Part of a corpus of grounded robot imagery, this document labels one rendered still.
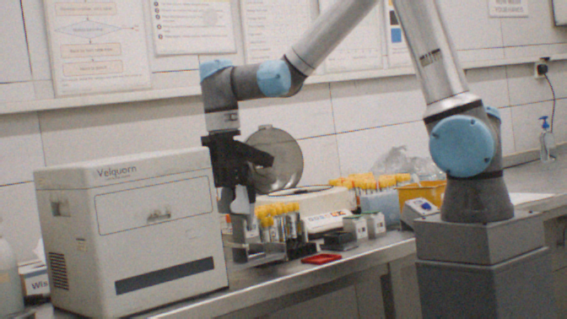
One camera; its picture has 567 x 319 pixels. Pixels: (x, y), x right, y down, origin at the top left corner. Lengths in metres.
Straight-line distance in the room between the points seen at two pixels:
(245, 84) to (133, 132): 0.69
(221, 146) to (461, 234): 0.53
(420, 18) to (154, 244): 0.66
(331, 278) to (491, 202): 0.40
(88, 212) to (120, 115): 0.77
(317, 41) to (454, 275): 0.57
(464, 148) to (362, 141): 1.32
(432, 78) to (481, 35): 1.87
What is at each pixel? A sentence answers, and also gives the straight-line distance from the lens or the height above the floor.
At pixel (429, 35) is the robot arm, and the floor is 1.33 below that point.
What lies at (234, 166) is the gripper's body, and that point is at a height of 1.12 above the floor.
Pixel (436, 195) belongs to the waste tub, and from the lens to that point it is 2.06.
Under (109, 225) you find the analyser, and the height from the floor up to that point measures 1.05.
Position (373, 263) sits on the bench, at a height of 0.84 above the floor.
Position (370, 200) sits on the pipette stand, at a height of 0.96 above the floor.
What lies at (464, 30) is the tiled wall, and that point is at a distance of 3.20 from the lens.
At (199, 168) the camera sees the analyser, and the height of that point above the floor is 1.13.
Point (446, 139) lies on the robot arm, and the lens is 1.39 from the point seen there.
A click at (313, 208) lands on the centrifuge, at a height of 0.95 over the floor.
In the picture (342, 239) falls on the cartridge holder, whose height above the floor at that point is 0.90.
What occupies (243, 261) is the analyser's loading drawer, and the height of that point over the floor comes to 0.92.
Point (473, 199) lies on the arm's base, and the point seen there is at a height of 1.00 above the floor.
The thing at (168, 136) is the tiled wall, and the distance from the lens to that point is 2.22.
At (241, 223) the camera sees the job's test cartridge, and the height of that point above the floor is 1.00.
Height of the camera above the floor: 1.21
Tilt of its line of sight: 3 degrees down
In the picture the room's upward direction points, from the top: 8 degrees counter-clockwise
